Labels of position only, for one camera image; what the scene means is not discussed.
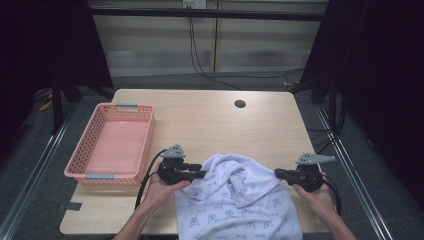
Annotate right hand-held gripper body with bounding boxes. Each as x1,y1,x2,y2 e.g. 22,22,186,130
292,152,337,194

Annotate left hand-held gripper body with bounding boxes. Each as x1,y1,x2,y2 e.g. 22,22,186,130
156,143,188,186

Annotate white towel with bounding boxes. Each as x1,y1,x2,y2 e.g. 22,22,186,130
173,152,304,240

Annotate pink plastic basket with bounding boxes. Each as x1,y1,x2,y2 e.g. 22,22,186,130
63,102,156,187

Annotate person's left hand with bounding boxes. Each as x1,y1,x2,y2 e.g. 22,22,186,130
141,171,192,212

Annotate person's right hand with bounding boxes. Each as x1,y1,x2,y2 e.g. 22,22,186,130
292,173,337,218

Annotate black tape piece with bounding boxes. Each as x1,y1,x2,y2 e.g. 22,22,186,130
64,201,83,212

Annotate black stand leg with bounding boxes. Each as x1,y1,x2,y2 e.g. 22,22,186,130
50,79,65,135

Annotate black horizontal bar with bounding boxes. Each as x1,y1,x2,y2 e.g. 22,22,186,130
89,7,330,22

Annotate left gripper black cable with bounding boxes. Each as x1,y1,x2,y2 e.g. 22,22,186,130
134,148,168,210

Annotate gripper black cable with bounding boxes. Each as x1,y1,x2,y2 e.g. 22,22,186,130
320,175,343,217
134,148,168,210

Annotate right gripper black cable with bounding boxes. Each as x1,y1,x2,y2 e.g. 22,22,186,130
320,175,343,217

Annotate metal floor rail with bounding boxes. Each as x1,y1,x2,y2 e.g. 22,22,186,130
0,105,78,240
314,103,395,240

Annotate bundle of black floor cables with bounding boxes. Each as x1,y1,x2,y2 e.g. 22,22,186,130
305,92,347,157

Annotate black floor cable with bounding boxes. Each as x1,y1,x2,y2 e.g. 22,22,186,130
209,67,305,81

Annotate black hanging cable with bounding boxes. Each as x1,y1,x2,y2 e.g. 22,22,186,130
188,16,242,91

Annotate white wall outlet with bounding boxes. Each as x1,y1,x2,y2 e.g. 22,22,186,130
181,0,208,10

